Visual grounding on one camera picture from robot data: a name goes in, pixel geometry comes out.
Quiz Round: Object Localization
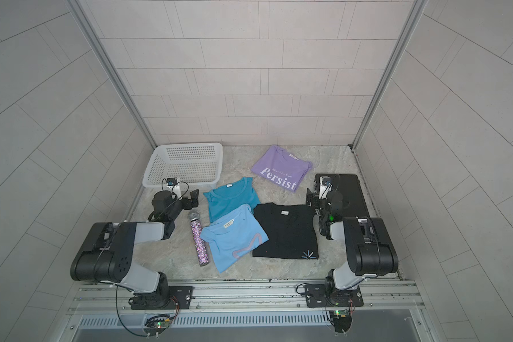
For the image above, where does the white plastic laundry basket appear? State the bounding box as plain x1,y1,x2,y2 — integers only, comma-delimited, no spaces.
142,142,223,190

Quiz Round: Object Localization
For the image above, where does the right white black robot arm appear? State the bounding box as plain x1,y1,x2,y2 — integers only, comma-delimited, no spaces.
303,190,398,308

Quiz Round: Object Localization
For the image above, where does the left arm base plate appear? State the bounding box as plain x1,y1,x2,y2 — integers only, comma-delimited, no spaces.
128,286,193,310

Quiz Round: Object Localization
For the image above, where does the black hard case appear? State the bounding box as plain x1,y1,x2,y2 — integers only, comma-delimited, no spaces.
315,173,370,217

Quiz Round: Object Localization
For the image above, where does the left black cable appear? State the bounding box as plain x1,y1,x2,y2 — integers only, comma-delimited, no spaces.
114,284,155,339

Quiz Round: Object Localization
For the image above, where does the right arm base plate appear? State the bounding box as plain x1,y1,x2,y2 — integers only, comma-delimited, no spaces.
302,284,364,308

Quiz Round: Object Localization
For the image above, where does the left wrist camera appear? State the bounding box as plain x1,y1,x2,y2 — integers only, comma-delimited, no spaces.
163,178,182,198

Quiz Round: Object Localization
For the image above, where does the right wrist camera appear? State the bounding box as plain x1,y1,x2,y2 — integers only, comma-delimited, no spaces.
319,176,332,200

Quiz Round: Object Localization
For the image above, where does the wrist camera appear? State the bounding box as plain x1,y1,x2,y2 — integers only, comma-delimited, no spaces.
319,176,332,200
163,178,182,198

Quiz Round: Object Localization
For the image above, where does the black t-shirt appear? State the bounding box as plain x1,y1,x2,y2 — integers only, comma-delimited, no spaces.
252,203,319,260

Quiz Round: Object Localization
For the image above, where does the aluminium frame rail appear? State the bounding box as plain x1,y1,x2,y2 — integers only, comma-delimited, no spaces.
66,277,426,315

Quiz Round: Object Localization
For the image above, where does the right circuit board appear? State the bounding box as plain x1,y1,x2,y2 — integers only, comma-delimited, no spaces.
329,310,353,333

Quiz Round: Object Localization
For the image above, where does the teal t-shirt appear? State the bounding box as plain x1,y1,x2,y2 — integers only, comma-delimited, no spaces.
204,178,260,222

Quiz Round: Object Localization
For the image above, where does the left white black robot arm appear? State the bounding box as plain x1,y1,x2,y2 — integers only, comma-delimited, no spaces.
70,189,199,310

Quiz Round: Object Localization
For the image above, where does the circuit board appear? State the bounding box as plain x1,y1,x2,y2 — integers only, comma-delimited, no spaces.
329,310,353,333
145,314,172,331

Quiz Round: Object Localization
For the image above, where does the left circuit board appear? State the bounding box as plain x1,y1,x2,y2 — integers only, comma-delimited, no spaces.
145,314,172,331

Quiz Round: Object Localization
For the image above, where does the purple Persist t-shirt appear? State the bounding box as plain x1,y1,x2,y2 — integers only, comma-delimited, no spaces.
251,145,313,192

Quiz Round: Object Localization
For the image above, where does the purple glitter microphone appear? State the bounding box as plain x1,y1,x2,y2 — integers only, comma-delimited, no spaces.
189,209,209,266

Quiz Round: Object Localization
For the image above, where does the light blue t-shirt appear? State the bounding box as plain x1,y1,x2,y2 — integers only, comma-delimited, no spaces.
200,204,269,273

